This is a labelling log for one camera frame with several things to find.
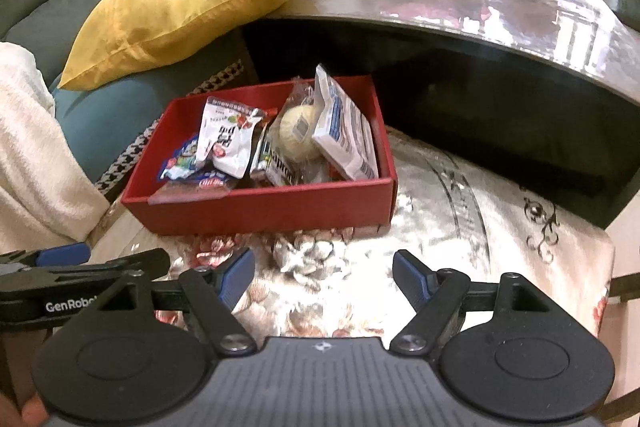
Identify small blue snack packet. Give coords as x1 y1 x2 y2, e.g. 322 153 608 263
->
159 134 208 182

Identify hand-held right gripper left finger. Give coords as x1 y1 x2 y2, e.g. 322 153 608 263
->
92 247 258 355

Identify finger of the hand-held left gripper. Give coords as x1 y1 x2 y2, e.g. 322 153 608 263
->
0 243 92 275
0 249 171 293

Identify red cardboard box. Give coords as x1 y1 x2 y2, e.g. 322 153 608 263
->
120 74 399 237

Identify white packet black lettering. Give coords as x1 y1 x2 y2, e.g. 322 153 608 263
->
249 127 301 188

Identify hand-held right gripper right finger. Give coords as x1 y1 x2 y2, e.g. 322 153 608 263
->
390 249 553 355

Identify yellow pillow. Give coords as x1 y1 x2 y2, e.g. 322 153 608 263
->
57 0 330 92

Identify large white blue packet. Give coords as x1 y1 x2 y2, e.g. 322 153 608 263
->
311 64 380 182

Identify round pale pastry packet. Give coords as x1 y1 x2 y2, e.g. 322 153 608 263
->
270 79 331 168

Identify teal cushion houndstooth trim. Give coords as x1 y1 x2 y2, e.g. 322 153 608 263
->
50 57 251 198

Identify dark coffee table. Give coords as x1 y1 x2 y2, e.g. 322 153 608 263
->
242 0 640 228

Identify white red printed snack packet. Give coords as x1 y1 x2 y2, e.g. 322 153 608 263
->
195 97 266 180

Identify white fleece blanket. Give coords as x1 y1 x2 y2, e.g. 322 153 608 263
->
0 41 111 253

